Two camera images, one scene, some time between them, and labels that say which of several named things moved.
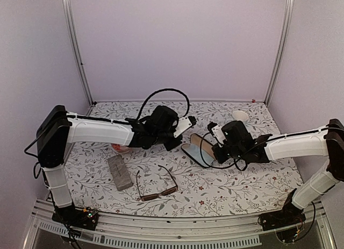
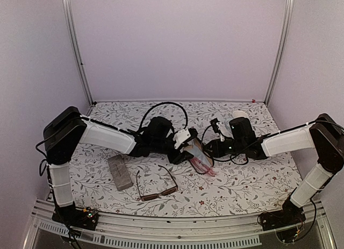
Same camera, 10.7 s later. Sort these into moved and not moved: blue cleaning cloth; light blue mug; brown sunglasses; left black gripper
Moved: left black gripper
Not moved: brown sunglasses; light blue mug; blue cleaning cloth
